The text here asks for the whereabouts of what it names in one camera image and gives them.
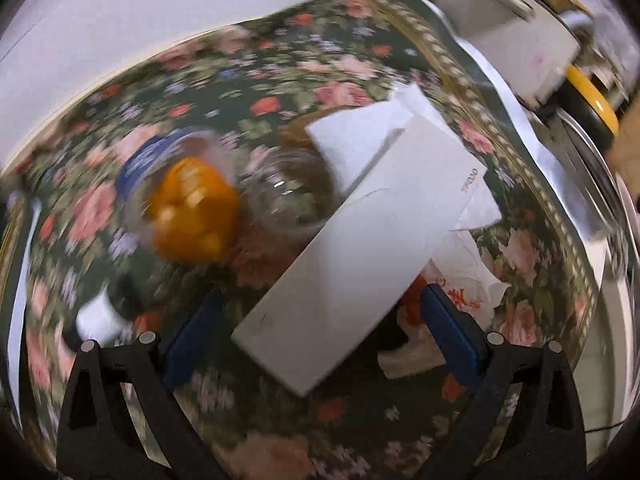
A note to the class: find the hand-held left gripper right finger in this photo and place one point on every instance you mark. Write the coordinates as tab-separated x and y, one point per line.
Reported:
450	335

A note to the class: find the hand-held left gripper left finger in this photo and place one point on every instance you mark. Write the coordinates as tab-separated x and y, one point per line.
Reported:
192	335

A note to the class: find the white paper box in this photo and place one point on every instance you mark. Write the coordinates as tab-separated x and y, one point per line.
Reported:
350	270

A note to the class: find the orange peel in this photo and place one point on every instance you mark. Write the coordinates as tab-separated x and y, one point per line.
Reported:
190	210

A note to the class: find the blue Lucky Cup plastic cup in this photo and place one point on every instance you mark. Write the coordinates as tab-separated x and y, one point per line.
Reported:
145	160

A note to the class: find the crumpled white red-print wrapper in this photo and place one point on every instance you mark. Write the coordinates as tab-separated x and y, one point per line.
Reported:
465	265

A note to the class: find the clear glass jar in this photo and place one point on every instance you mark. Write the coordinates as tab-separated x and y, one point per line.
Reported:
285	200

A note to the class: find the steel pot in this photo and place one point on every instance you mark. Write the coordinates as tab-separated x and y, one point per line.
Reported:
590	175

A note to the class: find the white tissue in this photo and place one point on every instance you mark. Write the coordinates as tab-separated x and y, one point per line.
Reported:
350	135

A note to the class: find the yellow pot lid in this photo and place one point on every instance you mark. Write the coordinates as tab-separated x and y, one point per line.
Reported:
590	92

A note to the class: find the floral tablecloth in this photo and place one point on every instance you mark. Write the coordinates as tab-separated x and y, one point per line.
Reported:
300	70

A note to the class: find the white rice cooker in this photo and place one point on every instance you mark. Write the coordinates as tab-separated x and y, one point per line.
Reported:
500	25

